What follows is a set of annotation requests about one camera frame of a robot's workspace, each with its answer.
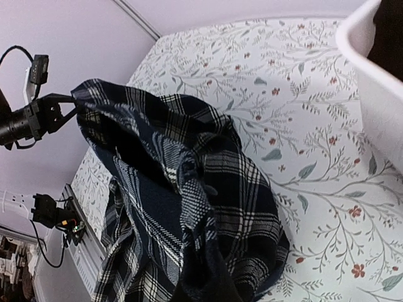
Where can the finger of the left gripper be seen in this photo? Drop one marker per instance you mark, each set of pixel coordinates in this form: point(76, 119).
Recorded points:
point(60, 98)
point(58, 121)

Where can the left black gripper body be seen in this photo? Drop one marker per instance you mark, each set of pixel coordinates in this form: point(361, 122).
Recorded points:
point(42, 116)

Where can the black white plaid skirt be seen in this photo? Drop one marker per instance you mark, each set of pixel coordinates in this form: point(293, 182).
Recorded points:
point(190, 217)

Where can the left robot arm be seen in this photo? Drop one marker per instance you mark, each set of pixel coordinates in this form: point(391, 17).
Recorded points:
point(12, 127)

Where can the white plastic laundry bin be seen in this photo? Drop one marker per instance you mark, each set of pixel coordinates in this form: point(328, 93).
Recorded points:
point(380, 92)

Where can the floral patterned table mat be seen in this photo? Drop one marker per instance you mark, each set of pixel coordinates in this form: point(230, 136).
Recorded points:
point(294, 101)

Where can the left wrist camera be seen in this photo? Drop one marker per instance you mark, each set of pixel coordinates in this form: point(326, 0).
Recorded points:
point(35, 77)

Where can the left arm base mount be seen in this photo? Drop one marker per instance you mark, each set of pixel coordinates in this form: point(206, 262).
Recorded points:
point(59, 214)

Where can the left aluminium frame post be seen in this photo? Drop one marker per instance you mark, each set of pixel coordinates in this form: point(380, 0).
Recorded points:
point(134, 14)

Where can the aluminium front rail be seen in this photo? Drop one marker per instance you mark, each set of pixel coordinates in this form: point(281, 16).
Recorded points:
point(85, 248)

